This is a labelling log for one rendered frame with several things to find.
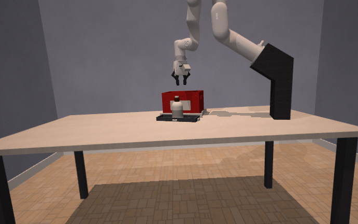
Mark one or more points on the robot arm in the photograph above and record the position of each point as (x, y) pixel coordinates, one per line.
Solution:
(220, 29)

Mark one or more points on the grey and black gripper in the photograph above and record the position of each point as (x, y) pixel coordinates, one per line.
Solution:
(179, 71)

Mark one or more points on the red bottle crate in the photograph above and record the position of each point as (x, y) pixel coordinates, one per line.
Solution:
(192, 101)

